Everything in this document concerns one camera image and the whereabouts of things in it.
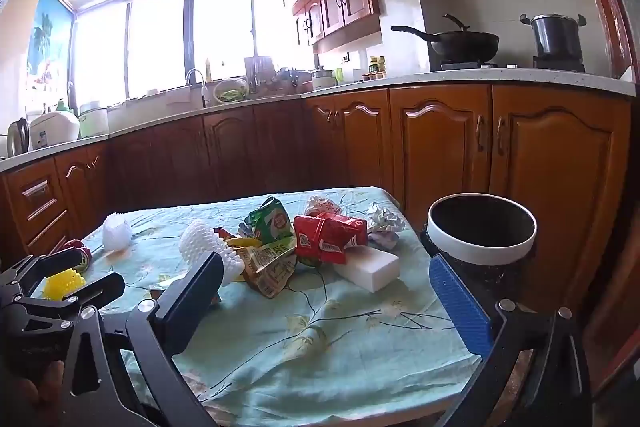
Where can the green lid condiment jar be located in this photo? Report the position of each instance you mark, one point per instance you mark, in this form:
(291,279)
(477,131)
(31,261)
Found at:
(373,66)

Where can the steel electric kettle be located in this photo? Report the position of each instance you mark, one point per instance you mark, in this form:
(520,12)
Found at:
(19,137)

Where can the large white foam fruit net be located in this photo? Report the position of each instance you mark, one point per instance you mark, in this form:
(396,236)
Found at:
(200,242)

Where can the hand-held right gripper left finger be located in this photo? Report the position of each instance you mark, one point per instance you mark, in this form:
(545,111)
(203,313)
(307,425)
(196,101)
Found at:
(195,299)

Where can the yellow dish soap bottle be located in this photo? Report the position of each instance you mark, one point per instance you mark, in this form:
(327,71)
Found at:
(208,71)

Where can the utensil holder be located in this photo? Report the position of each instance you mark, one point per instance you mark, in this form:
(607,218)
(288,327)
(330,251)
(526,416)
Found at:
(257,71)

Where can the crumpled silver foil wrapper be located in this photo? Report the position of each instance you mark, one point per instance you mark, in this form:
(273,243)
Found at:
(384,222)

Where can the teal floral tablecloth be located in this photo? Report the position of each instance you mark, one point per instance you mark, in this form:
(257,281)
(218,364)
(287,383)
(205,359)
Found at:
(300,347)

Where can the large kitchen window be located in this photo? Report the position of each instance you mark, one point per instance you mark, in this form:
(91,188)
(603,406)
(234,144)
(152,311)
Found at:
(160,42)

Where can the orange snack wrapper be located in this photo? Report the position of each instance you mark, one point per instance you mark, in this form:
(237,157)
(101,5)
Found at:
(223,233)

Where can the small white electric cooker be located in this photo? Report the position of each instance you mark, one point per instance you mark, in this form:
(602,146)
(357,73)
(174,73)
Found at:
(322,80)

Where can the yellow foam fruit net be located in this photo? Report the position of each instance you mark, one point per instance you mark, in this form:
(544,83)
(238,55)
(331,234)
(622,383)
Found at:
(62,283)

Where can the dark steel cooking pot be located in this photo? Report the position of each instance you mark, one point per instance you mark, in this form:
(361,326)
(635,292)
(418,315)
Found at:
(555,37)

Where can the colander with green vegetables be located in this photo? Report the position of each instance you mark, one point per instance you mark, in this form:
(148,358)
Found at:
(231,91)

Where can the crumpled white red paper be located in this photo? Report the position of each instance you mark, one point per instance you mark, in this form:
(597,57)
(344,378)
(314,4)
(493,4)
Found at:
(320,205)

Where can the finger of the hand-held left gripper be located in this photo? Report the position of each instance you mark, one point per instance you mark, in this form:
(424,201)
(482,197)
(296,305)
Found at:
(47,264)
(95,289)

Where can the white rice cooker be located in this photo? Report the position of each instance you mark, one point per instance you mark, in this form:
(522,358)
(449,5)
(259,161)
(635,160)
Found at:
(52,129)

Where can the wooden lower cabinets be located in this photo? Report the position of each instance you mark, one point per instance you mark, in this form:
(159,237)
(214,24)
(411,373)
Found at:
(430,142)

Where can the red can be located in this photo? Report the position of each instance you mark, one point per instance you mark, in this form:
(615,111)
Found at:
(82,257)

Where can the black gas stove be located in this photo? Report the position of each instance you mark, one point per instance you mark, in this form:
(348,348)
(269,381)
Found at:
(555,63)

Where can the black bin with white rim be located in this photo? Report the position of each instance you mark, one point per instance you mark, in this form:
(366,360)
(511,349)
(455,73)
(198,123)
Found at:
(480,255)

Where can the red snack packet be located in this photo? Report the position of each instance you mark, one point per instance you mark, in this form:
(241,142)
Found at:
(325,237)

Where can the person's left hand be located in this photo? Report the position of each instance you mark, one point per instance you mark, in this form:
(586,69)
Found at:
(37,389)

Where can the brown yellow snack wrapper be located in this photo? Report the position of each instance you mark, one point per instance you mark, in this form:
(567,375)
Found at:
(267,269)

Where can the small white foam fruit net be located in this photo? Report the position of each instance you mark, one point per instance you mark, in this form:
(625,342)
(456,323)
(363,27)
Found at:
(116,232)

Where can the white kitchen countertop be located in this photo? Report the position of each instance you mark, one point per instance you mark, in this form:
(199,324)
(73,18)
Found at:
(425,82)

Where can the white foam block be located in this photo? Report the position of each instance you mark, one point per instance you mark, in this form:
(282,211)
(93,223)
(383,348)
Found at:
(370,269)

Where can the black wok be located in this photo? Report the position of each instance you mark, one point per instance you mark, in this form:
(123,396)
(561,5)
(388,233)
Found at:
(465,44)

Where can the blue palm tree wall poster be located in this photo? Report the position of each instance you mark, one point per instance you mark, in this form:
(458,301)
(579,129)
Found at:
(50,42)

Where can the chrome sink faucet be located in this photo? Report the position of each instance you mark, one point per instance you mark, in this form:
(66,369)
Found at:
(192,77)

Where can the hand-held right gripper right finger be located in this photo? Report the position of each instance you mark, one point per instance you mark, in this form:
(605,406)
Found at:
(460,307)

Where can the yellow condiment jar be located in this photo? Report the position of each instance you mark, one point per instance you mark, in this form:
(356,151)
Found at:
(382,64)

